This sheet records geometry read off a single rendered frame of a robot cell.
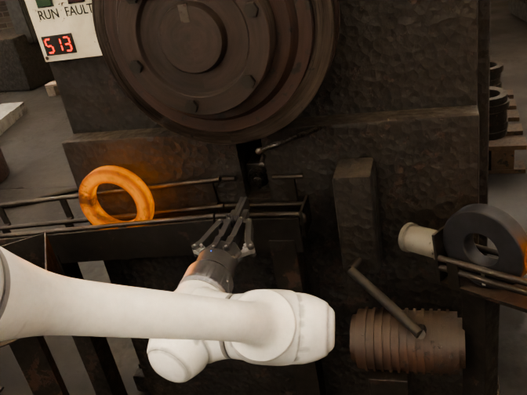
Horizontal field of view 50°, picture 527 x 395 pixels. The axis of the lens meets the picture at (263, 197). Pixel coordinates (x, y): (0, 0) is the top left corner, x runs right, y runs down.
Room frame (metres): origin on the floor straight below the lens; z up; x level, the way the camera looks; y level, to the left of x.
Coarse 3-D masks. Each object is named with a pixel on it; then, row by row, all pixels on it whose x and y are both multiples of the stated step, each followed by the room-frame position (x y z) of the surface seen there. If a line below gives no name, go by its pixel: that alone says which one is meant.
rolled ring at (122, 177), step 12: (108, 168) 1.23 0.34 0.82; (120, 168) 1.23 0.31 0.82; (84, 180) 1.24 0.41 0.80; (96, 180) 1.23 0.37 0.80; (108, 180) 1.22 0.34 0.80; (120, 180) 1.21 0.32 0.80; (132, 180) 1.20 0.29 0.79; (84, 192) 1.24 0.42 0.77; (132, 192) 1.20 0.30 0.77; (144, 192) 1.20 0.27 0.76; (84, 204) 1.24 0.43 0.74; (96, 204) 1.26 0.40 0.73; (144, 204) 1.19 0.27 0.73; (96, 216) 1.24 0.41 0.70; (108, 216) 1.26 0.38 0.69; (144, 216) 1.19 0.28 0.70
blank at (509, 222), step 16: (464, 208) 0.84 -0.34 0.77; (480, 208) 0.82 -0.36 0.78; (496, 208) 0.81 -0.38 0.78; (448, 224) 0.86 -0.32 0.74; (464, 224) 0.83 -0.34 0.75; (480, 224) 0.81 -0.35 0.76; (496, 224) 0.79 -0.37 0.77; (512, 224) 0.78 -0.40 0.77; (448, 240) 0.86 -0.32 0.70; (464, 240) 0.84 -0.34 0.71; (496, 240) 0.79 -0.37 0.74; (512, 240) 0.76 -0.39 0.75; (464, 256) 0.83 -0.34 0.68; (480, 256) 0.83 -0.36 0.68; (512, 256) 0.76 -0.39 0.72; (512, 272) 0.76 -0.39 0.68; (496, 288) 0.78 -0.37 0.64
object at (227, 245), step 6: (240, 216) 1.01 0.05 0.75; (240, 222) 0.99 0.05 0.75; (234, 228) 0.97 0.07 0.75; (240, 228) 0.98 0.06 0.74; (234, 234) 0.95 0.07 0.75; (240, 234) 0.97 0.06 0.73; (228, 240) 0.93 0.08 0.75; (234, 240) 0.94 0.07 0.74; (240, 240) 0.96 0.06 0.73; (228, 246) 0.91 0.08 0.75
